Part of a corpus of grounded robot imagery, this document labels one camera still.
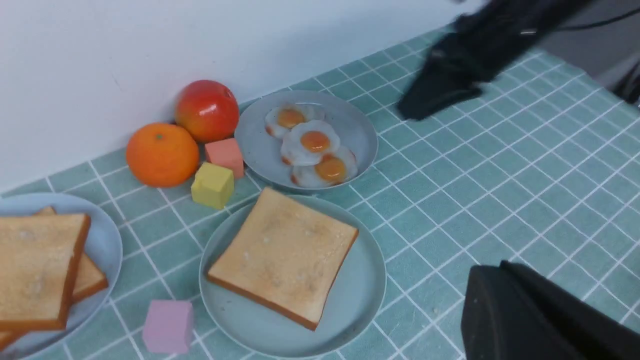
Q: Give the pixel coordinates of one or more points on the pink foam cube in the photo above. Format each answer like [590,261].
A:
[226,153]

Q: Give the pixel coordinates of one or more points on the toast slice bottom sandwich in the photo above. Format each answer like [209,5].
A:
[286,257]

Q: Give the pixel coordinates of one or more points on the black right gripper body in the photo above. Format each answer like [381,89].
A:
[478,48]

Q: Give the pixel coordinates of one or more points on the orange fruit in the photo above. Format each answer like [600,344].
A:
[162,155]

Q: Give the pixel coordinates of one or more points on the fried egg front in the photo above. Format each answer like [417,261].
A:
[334,168]

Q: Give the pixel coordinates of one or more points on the purple foam cube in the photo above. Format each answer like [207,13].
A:
[169,327]

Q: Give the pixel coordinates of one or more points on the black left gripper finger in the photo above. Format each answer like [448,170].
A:
[511,312]

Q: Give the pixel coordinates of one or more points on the yellow foam cube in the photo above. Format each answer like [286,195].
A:
[213,186]

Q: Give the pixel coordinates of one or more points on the light green centre plate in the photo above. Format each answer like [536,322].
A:
[352,303]

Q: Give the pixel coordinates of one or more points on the green checked tablecloth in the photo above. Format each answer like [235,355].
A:
[543,169]

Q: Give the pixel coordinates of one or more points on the blue plate with toast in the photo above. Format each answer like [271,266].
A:
[103,246]

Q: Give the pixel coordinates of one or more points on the red apple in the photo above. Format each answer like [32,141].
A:
[208,110]

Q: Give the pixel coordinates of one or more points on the grey plate with eggs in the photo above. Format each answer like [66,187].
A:
[262,151]

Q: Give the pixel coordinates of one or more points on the fried egg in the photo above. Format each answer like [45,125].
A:
[282,119]
[334,168]
[307,143]

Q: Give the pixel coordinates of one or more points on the toast slice lower stack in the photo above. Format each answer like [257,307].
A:
[90,277]

